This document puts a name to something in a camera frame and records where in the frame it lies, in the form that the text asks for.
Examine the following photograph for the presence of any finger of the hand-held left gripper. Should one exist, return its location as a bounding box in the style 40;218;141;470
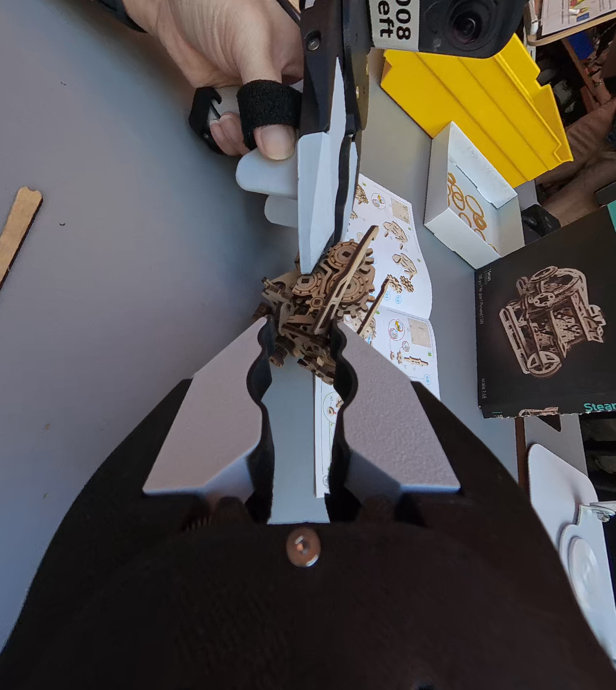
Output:
297;56;349;272
335;134;361;246

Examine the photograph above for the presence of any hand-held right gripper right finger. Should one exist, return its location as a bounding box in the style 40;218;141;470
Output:
325;321;461;521

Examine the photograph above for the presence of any person's left hand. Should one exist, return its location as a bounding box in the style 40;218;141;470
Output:
124;0;307;161

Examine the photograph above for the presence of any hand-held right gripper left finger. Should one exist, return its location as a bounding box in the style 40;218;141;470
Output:
142;315;277;525

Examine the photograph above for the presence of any white printed paper sheet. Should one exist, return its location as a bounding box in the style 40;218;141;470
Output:
536;0;616;40

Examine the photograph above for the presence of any white document stand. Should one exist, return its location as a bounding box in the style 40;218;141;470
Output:
526;443;616;681

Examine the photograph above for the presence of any white cardboard box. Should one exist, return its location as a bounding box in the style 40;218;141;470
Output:
424;121;524;269

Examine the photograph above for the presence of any wooden gear model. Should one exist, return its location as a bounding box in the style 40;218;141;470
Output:
256;225;391;385

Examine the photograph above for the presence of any thin wooden stick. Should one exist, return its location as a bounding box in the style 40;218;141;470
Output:
0;186;44;368

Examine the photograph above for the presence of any pile of tan rubber bands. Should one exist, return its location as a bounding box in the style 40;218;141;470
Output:
444;171;490;244

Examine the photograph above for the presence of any black model kit box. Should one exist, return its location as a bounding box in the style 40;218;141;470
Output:
474;178;616;420

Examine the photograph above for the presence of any yellow box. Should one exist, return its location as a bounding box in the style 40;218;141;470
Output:
380;32;574;189

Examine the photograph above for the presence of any assembly instruction booklet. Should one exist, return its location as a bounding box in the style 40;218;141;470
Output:
313;172;442;499

